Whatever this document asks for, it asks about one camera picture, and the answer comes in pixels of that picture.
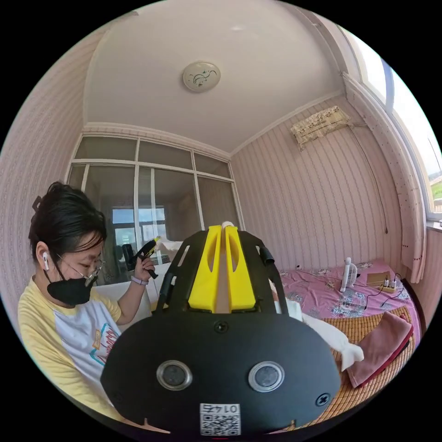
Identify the small white fan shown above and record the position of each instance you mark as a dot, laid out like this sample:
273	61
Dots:
346	274

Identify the round ceiling lamp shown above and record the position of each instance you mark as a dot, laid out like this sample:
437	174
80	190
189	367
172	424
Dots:
201	76

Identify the person's left hand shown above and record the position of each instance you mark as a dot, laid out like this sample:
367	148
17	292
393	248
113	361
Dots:
143	269

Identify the bright outside window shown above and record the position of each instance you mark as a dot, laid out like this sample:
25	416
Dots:
414	121

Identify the bed with pink floral sheet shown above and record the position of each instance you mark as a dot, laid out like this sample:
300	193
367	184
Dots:
310	293

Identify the glass partition window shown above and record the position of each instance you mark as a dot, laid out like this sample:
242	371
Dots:
155	193

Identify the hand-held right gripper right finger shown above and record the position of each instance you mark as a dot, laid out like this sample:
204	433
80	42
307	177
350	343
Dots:
241	286

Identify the white power strip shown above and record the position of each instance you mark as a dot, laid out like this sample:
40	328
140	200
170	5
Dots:
388	287

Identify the person's left forearm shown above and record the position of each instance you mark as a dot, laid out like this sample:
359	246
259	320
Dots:
129	304

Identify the person's body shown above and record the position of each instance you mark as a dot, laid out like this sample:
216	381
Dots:
65	310

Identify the folded maroon garment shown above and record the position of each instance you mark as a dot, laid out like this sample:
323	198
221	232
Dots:
380	345

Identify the air conditioner with cloth cover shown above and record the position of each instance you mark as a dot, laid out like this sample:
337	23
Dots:
321	126

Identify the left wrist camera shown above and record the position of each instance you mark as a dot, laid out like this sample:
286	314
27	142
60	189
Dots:
128	257

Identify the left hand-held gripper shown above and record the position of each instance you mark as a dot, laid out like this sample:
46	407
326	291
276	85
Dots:
146	250

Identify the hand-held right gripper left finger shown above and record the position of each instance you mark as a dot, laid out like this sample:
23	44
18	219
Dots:
207	276

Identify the white cardigan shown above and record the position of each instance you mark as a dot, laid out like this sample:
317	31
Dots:
328	335

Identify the pink curtain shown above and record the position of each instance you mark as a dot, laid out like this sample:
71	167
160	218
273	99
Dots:
397	165

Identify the brown flat carton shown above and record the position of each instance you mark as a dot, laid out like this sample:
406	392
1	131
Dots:
378	278

